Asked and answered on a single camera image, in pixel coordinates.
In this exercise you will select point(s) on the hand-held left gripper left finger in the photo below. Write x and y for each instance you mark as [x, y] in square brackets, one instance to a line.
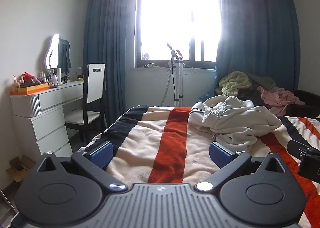
[101, 155]

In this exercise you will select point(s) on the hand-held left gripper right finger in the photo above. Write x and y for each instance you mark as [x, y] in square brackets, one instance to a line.
[221, 155]

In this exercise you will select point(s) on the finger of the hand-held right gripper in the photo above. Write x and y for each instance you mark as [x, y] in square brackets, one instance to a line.
[297, 146]

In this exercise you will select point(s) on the white pants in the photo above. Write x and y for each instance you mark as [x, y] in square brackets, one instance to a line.
[240, 118]

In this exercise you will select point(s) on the pink clothing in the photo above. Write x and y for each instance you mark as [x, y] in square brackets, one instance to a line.
[280, 98]

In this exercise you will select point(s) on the striped blanket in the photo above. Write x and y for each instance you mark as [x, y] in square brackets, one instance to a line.
[155, 143]

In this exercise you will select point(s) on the white vanity dresser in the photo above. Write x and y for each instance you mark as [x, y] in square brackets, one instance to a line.
[50, 108]

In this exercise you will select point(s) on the white and black chair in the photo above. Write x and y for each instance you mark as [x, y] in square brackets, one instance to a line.
[93, 83]

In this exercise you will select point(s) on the yellow-green fluffy blanket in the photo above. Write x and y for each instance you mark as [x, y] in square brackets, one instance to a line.
[235, 83]

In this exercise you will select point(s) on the dark clothing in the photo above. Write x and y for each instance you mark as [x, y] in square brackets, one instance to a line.
[260, 80]

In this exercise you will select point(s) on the cardboard box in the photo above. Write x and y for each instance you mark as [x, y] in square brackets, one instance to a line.
[20, 168]

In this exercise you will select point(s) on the group of cosmetic bottles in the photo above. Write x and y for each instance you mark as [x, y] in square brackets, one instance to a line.
[59, 76]

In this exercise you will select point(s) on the garment steamer stand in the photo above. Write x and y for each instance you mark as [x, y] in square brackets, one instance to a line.
[177, 73]

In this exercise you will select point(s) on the orange tray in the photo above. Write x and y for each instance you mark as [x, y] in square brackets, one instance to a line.
[32, 89]

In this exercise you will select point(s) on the cloth on window sill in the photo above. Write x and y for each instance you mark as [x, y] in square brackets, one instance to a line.
[151, 65]

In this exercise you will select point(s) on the wavy lit vanity mirror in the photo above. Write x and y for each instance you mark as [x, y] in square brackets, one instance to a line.
[58, 53]

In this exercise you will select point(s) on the blue curtain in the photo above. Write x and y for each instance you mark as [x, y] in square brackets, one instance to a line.
[110, 43]

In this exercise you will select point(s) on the window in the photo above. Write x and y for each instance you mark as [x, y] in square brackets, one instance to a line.
[177, 18]

